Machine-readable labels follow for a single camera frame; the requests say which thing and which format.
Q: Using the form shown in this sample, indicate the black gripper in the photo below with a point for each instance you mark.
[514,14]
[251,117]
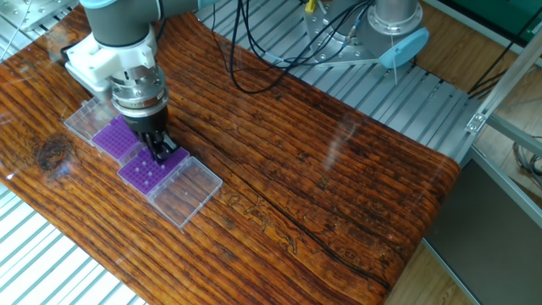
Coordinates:
[148,123]

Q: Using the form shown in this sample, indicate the purple tip holder clear lid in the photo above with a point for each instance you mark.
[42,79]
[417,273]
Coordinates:
[111,140]
[186,190]

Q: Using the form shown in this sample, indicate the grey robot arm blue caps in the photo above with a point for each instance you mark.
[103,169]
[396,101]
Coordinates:
[123,21]

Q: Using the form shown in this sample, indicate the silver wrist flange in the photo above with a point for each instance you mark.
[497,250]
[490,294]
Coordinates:
[139,95]

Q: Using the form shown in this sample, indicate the glossy wood grain sheet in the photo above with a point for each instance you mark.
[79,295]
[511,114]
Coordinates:
[296,190]

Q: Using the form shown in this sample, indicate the perforated metal plate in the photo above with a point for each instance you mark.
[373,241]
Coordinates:
[38,10]

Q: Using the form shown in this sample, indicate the yellow connector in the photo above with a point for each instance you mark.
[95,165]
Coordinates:
[310,5]

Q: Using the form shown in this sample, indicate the metal connector blue rings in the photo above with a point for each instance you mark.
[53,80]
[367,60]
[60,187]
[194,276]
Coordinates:
[351,29]

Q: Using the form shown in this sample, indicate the dark grey panel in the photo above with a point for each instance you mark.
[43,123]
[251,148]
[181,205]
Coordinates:
[487,254]

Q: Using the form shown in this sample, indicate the white wrist mounting bracket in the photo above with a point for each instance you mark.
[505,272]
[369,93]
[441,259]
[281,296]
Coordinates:
[106,59]

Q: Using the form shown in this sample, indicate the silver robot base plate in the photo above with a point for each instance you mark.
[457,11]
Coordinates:
[334,53]

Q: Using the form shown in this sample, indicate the aluminium frame post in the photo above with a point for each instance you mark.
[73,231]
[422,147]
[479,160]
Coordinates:
[508,80]

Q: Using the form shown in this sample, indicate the aluminium frame rail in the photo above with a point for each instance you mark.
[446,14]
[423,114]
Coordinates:
[516,135]

